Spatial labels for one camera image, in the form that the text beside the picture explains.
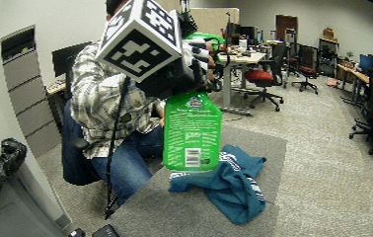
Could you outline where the dark office chair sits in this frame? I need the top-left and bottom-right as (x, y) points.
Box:
(60, 98), (104, 188)

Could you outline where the white marker cube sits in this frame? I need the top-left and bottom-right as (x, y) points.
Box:
(95, 0), (184, 84)

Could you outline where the black bag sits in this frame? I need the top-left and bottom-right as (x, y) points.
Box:
(0, 137), (30, 210)

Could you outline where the blue screen monitor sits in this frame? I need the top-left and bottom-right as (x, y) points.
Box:
(359, 52), (373, 72)

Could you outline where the brown door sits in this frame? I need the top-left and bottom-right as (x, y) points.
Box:
(275, 14), (300, 42)

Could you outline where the beige partition panel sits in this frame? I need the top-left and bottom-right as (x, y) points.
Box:
(188, 6), (240, 38)

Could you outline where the the person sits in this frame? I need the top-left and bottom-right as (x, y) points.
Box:
(60, 0), (171, 209)

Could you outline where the black office chair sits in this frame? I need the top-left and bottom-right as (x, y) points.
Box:
(348, 66), (373, 156)

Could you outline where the grey filing cabinet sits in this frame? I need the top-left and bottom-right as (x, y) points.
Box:
(0, 24), (64, 156)

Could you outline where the wooden desk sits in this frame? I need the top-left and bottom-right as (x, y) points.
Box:
(335, 62), (373, 114)

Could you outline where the black monitor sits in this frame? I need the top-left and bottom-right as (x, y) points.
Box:
(225, 21), (241, 47)
(50, 40), (95, 79)

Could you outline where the small black device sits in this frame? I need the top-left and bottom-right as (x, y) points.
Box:
(68, 227), (87, 237)

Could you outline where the red seat office chair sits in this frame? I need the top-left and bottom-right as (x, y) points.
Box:
(291, 43), (321, 96)
(241, 41), (287, 113)

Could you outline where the black shelf unit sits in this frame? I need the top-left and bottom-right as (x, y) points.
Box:
(317, 37), (340, 79)

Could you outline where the green spray bottle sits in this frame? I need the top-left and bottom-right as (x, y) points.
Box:
(162, 32), (229, 174)

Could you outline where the black flat device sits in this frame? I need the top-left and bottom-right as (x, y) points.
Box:
(91, 223), (123, 237)

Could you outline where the grey bin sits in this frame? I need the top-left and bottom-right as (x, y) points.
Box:
(0, 176), (71, 237)

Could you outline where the white desk with grey leg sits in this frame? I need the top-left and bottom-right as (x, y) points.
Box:
(216, 49), (269, 117)

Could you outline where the teal cloth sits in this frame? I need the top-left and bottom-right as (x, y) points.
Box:
(167, 143), (269, 226)

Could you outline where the black cable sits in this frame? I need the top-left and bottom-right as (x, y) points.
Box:
(104, 76), (132, 220)

